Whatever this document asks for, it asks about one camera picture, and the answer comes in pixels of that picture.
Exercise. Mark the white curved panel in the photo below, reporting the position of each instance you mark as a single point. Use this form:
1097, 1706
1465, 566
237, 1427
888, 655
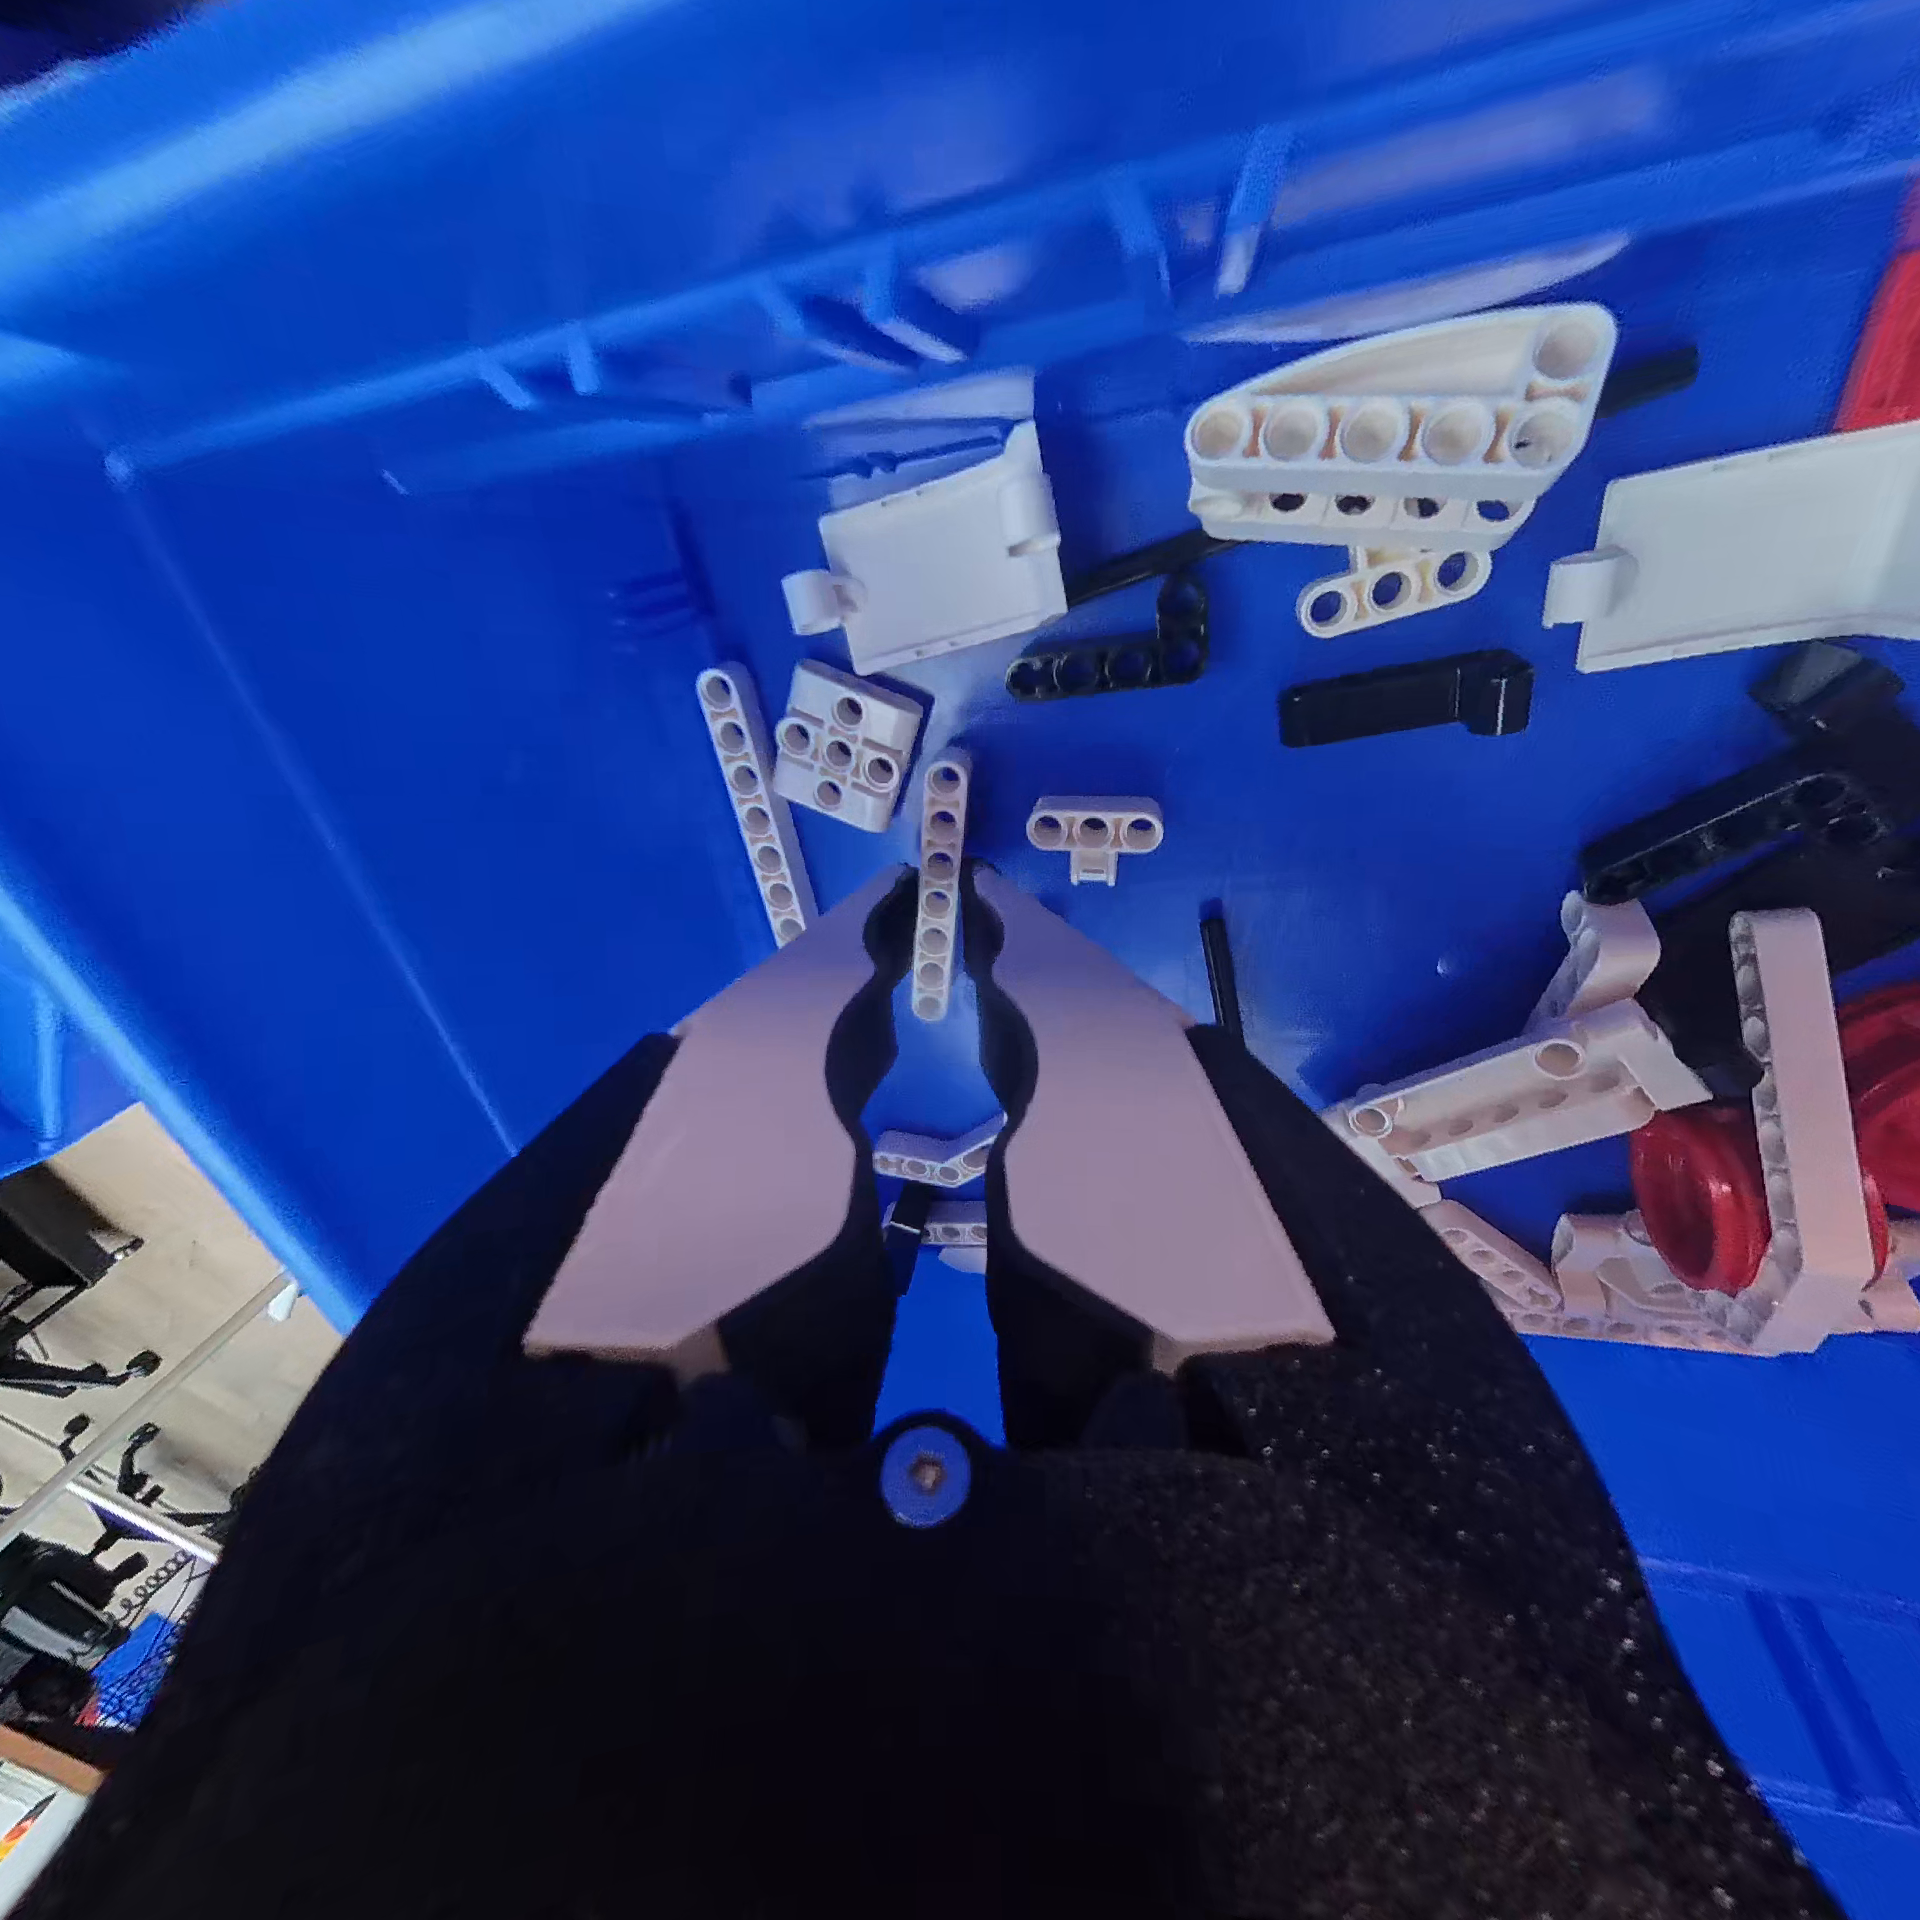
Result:
1395, 421

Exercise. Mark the white bent beam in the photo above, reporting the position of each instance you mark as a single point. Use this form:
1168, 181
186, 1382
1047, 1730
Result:
938, 1158

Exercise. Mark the blue plastic bin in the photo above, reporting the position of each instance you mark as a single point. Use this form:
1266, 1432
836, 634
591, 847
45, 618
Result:
376, 750

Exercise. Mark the white large panel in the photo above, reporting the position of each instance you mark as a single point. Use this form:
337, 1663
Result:
1755, 556

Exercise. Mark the black short axle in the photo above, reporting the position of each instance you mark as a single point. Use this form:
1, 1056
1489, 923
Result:
1218, 968

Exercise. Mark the white small panel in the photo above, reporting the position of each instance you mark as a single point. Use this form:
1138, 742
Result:
945, 556

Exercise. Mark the white three-hole beam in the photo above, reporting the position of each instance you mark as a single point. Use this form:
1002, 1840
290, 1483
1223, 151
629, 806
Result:
1395, 588

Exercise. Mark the black long axle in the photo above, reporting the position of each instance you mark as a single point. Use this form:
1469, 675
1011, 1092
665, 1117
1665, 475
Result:
1141, 567

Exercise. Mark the white angled beam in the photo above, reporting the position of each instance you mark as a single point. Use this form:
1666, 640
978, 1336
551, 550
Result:
1499, 1103

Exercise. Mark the white short straight beam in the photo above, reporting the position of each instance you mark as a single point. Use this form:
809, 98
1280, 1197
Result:
940, 839

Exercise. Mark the red wheel hub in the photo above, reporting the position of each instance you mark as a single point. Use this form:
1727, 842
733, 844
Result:
1881, 1079
1695, 1202

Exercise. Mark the black flat connector piece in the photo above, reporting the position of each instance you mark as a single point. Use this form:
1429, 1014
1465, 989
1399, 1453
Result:
1395, 700

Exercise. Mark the white small beam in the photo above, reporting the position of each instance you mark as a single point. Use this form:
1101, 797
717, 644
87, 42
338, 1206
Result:
953, 1231

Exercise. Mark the white open frame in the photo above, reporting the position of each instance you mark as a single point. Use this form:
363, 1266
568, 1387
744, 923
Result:
1799, 1079

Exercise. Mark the white small pin connector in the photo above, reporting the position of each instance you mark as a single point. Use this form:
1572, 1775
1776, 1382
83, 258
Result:
1096, 828

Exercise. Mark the red flat piece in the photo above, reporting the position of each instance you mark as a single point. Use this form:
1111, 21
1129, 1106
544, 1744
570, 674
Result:
1881, 346

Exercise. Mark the black thick beam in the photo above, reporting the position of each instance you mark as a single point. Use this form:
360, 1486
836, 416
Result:
1755, 819

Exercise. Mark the black L-shaped beam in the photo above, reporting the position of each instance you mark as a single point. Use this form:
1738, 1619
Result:
1109, 669

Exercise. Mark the white long straight beam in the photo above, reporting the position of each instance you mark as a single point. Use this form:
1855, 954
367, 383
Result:
751, 811

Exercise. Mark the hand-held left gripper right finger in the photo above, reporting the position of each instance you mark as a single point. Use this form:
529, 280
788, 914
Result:
1154, 1184

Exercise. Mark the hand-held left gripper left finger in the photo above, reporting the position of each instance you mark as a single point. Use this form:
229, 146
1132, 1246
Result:
704, 1172

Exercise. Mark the white square connector block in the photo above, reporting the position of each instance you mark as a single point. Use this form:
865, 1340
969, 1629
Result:
839, 734

